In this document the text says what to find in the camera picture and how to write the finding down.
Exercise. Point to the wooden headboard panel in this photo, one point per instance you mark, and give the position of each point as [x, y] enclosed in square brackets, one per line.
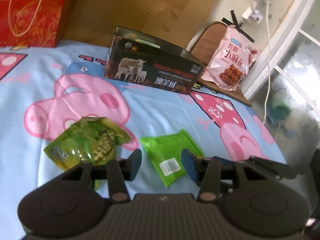
[176, 21]

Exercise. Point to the black sheep-print cardboard box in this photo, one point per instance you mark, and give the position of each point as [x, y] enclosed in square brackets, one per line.
[138, 58]

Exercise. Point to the olive green snack bag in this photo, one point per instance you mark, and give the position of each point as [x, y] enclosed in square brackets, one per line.
[89, 139]

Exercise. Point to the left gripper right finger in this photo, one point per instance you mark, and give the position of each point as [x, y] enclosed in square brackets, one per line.
[206, 173]

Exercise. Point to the cartoon pig bed sheet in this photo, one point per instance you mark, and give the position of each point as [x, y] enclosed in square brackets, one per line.
[46, 90]

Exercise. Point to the red gift bag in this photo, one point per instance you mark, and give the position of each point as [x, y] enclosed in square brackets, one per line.
[33, 23]

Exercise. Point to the brown seat cushion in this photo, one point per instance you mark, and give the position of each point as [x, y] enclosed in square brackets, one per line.
[203, 50]

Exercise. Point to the white power adapter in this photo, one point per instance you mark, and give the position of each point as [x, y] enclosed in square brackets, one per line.
[250, 14]

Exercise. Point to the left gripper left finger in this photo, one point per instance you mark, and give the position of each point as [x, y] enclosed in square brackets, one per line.
[119, 171]

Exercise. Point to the bright green snack packet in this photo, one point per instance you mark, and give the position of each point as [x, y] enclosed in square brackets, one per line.
[165, 154]

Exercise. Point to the white window frame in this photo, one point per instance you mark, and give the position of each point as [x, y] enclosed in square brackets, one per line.
[277, 47]

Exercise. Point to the pink twisted-dough snack bag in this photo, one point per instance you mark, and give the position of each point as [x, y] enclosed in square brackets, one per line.
[231, 61]

